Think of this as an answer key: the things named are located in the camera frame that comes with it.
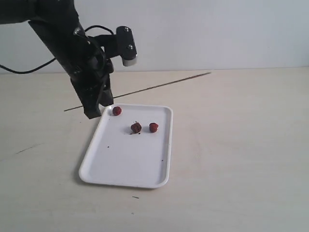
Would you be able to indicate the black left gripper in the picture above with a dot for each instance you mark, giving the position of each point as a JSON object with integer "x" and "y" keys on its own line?
{"x": 81, "y": 56}

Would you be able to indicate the dark red fruit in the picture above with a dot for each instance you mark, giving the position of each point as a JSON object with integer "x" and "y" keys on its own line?
{"x": 136, "y": 127}

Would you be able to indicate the thin wooden skewer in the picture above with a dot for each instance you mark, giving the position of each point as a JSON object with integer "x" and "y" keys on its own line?
{"x": 149, "y": 88}

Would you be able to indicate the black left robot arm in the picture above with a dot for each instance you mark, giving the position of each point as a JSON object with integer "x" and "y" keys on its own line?
{"x": 18, "y": 11}

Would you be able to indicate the white rectangular plastic tray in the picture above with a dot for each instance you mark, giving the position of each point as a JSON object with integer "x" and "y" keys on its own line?
{"x": 118, "y": 157}

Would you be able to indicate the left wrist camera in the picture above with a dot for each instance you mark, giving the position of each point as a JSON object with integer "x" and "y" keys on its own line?
{"x": 119, "y": 44}

